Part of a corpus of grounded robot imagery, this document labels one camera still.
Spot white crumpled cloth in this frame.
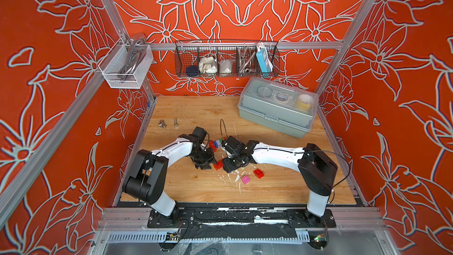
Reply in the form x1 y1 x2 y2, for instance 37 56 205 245
198 56 218 76

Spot metal tongs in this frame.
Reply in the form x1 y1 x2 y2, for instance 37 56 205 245
118 33 146 80

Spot clear plastic storage box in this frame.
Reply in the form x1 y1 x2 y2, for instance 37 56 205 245
238 77 319 138

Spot pink lego brick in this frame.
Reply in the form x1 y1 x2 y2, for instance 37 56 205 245
241 175 250 184

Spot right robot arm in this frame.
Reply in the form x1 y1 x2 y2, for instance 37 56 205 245
222 136 338 218

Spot black wire basket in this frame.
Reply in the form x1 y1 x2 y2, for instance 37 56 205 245
175 39 281 78

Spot yellow tape roll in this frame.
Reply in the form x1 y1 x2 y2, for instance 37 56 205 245
295 94 314 112

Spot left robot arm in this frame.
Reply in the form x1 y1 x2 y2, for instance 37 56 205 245
122 127 217 217

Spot blue white box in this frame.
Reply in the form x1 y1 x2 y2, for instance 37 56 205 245
256 42 273 77

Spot clear plastic wall bin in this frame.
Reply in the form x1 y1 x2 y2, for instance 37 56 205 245
100 33 153 89

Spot dark blue round object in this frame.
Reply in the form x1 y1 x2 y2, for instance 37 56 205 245
185 65 200 77

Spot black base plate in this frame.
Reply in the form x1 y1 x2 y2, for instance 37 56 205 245
147 206 337 229

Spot long red lego brick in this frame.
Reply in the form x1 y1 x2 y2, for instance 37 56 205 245
214 160 223 171

